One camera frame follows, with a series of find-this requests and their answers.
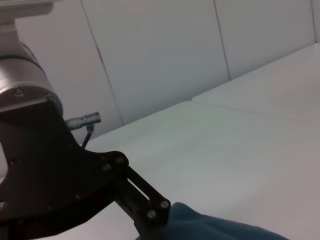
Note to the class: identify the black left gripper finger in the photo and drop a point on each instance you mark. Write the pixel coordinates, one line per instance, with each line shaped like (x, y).
(150, 207)

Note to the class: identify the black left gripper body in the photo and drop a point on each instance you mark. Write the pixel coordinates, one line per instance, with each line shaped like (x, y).
(50, 180)

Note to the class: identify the teal T-shirt with beige print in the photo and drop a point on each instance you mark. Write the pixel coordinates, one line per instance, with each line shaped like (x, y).
(212, 225)

